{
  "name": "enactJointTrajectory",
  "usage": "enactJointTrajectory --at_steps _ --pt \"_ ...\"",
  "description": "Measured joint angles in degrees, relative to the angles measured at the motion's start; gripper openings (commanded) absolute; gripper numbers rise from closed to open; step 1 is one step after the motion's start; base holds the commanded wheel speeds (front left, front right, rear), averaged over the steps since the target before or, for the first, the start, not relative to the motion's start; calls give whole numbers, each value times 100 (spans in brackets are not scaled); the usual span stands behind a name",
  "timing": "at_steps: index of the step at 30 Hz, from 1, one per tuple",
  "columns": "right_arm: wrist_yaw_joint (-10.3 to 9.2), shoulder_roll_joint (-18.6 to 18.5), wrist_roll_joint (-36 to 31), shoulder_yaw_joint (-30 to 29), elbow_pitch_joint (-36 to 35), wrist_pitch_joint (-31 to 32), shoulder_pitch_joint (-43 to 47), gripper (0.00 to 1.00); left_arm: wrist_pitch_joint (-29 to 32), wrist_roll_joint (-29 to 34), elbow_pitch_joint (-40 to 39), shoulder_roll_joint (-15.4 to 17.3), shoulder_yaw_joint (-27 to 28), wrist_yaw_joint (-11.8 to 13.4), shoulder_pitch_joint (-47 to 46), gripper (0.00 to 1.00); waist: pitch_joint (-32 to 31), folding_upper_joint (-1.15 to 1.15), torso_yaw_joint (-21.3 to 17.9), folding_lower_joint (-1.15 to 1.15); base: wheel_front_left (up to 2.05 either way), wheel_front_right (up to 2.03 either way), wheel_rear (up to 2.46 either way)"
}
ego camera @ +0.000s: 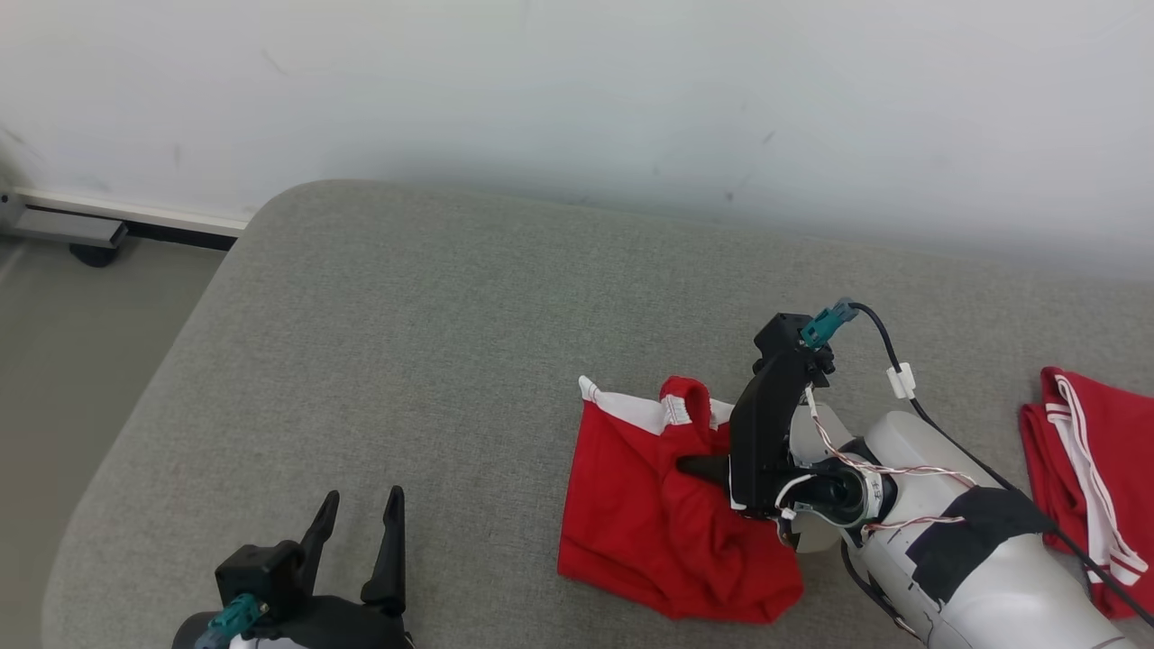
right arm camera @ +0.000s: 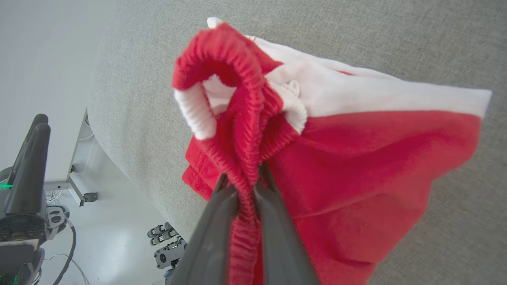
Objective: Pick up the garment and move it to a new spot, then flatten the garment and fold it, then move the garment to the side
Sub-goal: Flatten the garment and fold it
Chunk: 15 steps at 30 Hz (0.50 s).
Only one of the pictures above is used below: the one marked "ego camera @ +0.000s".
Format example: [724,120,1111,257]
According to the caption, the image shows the grey fabric sofa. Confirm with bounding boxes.
[41,178,1154,649]

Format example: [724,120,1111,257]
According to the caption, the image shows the red white twisted wires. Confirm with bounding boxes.
[805,388,979,533]

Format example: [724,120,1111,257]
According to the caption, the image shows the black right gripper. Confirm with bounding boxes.
[676,370,817,522]

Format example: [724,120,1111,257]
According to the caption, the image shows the red shorts with white panels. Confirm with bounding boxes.
[557,375,805,625]

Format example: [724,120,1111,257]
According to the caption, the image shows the grey metal floor bar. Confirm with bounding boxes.
[0,206,129,250]

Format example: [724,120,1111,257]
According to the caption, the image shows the right arm teal-plug black cable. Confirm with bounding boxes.
[801,299,1154,627]

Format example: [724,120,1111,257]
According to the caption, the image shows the red basketball jersey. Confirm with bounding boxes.
[1019,366,1154,621]

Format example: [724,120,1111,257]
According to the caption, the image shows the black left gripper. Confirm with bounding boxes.
[171,485,416,649]

